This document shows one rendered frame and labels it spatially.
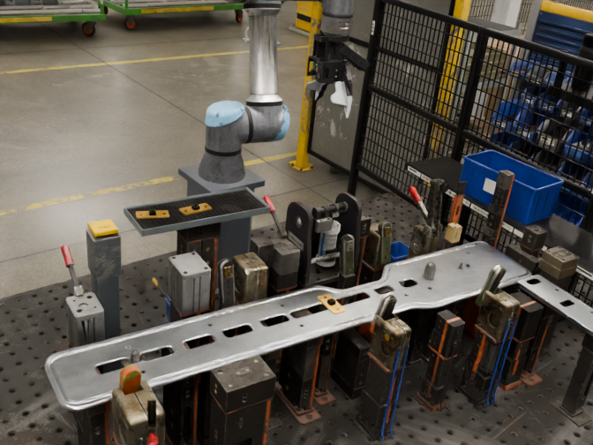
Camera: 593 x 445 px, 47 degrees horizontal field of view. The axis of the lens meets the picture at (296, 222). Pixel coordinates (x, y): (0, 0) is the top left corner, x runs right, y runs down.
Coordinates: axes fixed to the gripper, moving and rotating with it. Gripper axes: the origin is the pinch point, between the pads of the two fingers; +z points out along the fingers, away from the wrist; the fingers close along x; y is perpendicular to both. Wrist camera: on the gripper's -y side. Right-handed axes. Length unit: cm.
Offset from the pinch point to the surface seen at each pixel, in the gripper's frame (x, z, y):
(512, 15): -269, 38, -363
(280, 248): 5.6, 36.1, 16.2
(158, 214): -9, 27, 45
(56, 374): 24, 43, 80
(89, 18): -659, 116, -112
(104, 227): -7, 27, 60
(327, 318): 29, 44, 15
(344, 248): 11.1, 37.0, -1.5
